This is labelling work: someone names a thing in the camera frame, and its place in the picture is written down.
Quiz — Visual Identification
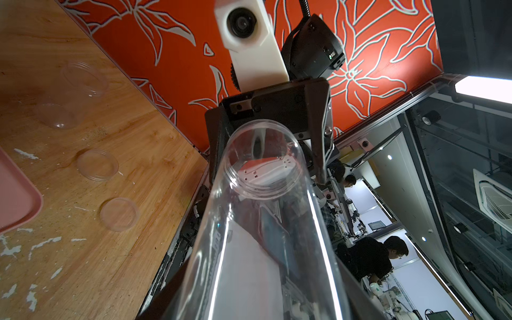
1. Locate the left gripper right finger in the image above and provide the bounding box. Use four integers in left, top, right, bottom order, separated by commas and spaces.
339, 267, 385, 320

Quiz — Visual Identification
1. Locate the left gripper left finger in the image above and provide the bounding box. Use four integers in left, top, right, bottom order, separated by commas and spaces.
136, 260, 188, 320

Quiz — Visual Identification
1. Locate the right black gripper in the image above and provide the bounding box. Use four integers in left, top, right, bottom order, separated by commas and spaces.
205, 78, 333, 183

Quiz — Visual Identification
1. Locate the clear jar lid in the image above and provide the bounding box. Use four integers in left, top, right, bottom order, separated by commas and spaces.
100, 197, 139, 232
77, 149, 119, 181

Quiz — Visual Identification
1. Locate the clear cookie jar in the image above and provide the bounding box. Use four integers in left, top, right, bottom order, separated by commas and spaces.
34, 62, 109, 129
164, 120, 351, 319

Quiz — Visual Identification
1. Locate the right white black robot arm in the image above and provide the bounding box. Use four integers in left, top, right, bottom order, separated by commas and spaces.
205, 1, 345, 183

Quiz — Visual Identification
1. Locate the person in black shirt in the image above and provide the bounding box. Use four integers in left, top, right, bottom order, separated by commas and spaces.
336, 236, 409, 284

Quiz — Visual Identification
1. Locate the pink plastic tray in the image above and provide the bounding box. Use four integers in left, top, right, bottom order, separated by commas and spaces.
1, 149, 43, 234

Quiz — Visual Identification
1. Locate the ceiling light strip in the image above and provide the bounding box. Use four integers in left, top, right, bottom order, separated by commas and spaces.
455, 76, 512, 104

